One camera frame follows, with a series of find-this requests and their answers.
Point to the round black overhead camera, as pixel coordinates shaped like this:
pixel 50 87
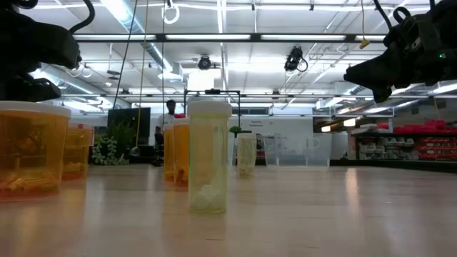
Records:
pixel 204 63

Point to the shelf with red bins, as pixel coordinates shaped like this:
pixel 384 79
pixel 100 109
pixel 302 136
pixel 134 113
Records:
pixel 428 148

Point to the black table frame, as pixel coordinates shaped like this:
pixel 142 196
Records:
pixel 392 165

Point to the tall yellow pill bottle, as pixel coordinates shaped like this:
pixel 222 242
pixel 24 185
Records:
pixel 209 160

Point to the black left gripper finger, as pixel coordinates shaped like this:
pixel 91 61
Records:
pixel 28 91
pixel 59 53

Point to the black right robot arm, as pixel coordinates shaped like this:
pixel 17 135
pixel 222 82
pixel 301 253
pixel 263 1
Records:
pixel 450 28

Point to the person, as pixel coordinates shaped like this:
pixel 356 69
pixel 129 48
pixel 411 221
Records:
pixel 170 107

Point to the short yellow pill bottle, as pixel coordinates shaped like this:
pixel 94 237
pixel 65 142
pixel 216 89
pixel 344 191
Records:
pixel 246 153

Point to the black monitor screen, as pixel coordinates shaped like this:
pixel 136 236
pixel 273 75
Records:
pixel 128 118

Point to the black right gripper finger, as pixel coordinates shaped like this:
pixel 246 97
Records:
pixel 375 71
pixel 383 94

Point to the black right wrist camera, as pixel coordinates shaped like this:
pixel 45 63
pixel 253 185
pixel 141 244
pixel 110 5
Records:
pixel 417 32

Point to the orange pill bottle white cap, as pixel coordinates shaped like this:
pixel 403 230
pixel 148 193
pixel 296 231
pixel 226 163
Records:
pixel 32 150
pixel 181 153
pixel 81 150
pixel 168 153

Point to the black background rig frame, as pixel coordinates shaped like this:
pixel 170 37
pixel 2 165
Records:
pixel 212 91

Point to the green succulent plant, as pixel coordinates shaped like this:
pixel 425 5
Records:
pixel 107 153

